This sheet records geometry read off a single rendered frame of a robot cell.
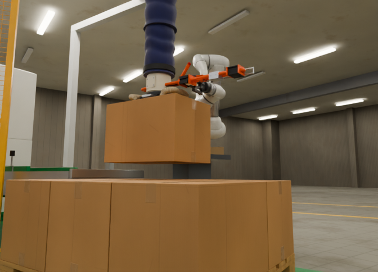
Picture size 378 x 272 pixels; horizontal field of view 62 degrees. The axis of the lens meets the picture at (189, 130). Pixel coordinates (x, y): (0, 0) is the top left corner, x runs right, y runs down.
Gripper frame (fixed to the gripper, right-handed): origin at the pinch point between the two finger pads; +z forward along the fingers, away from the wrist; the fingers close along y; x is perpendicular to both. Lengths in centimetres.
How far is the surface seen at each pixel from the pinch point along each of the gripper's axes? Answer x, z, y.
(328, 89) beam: 128, -1054, -253
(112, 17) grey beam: 265, -155, -191
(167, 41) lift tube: 16.6, 2.8, -30.4
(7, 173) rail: 152, 39, 60
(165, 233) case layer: -46, 78, 79
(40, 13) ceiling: 512, -165, -278
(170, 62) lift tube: 15.5, 0.8, -15.9
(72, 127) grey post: 357, -153, -18
